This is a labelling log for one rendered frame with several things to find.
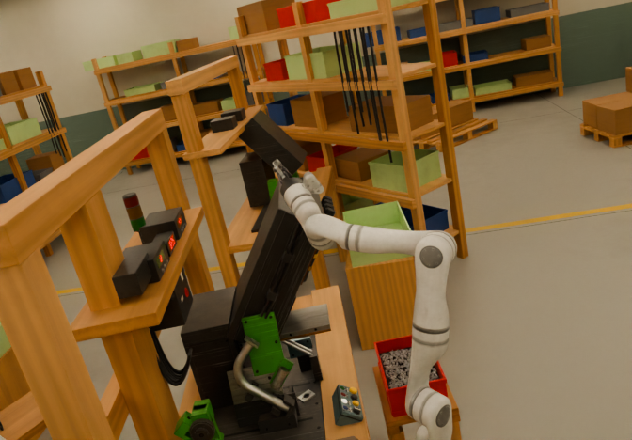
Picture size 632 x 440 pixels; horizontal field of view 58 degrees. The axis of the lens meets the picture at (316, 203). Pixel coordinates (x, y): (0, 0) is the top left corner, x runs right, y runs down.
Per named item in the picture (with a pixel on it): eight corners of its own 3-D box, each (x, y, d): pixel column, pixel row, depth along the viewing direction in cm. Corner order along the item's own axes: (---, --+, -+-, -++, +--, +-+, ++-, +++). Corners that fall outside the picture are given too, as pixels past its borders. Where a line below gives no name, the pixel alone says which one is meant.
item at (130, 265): (154, 272, 174) (148, 251, 171) (143, 294, 159) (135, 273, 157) (132, 276, 174) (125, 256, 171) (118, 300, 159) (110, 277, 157)
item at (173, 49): (279, 148, 1035) (250, 22, 964) (117, 178, 1084) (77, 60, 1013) (283, 141, 1086) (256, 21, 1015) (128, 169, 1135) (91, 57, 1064)
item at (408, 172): (424, 282, 455) (373, -33, 379) (276, 228, 641) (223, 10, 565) (469, 256, 482) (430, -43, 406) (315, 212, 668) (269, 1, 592)
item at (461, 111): (457, 126, 916) (453, 99, 902) (497, 128, 851) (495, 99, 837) (402, 148, 858) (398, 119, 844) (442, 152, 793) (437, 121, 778)
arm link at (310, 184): (323, 186, 167) (332, 199, 163) (292, 209, 168) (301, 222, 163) (308, 169, 160) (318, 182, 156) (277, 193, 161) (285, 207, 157)
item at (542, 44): (564, 96, 959) (555, -45, 888) (379, 130, 1007) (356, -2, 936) (555, 90, 1009) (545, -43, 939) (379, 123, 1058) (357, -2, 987)
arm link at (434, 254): (451, 241, 132) (445, 341, 137) (458, 231, 141) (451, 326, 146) (412, 236, 136) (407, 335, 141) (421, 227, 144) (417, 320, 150)
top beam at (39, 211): (166, 127, 256) (161, 107, 253) (20, 265, 114) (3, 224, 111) (148, 131, 256) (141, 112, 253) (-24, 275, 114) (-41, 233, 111)
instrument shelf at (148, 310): (204, 214, 238) (201, 206, 237) (160, 325, 153) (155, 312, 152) (147, 227, 239) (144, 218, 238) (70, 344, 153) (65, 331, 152)
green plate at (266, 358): (287, 362, 204) (275, 305, 203) (286, 370, 196) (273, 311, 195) (256, 368, 204) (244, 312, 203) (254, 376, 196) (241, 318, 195)
